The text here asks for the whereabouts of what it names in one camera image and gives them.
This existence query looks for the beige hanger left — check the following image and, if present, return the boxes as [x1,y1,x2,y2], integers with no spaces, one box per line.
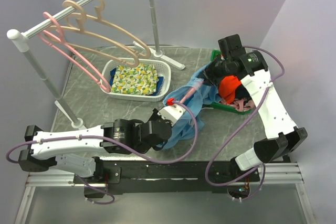
[49,0,151,67]

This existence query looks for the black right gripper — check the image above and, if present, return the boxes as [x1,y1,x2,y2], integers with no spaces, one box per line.
[194,54,230,88]

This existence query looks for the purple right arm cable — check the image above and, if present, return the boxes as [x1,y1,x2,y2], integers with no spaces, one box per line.
[204,46,286,201]

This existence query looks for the lemon print cloth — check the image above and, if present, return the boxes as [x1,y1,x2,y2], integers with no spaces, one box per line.
[111,63,159,95]

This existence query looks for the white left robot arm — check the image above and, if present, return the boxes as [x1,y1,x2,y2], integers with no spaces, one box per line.
[18,109,176,183]

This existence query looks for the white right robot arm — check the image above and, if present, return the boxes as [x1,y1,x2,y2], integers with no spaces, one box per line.
[200,34,308,182]

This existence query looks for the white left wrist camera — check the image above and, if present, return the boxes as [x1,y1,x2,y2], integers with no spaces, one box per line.
[158,98,185,126]

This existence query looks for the light blue shorts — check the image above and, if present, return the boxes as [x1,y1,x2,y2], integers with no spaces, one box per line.
[163,66,221,150]

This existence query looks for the orange garment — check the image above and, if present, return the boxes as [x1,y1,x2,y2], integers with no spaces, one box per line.
[218,76,241,104]

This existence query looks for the aluminium frame rail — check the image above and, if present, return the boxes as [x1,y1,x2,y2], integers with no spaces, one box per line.
[25,163,304,187]

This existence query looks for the green plastic tray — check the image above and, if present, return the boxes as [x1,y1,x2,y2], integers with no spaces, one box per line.
[202,49,251,115]

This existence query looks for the beige hanger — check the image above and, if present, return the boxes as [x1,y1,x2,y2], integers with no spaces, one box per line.
[49,0,151,67]
[62,0,151,61]

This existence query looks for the beige hanger right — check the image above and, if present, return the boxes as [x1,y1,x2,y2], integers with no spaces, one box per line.
[62,0,151,61]

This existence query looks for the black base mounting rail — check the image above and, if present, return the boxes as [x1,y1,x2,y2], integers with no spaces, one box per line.
[74,160,260,195]

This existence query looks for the navy pink floral garment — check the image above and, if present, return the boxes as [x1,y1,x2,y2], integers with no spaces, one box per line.
[219,84,255,112]

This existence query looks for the pink hanger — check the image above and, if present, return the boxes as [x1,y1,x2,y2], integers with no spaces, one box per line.
[38,12,111,92]
[180,81,203,104]

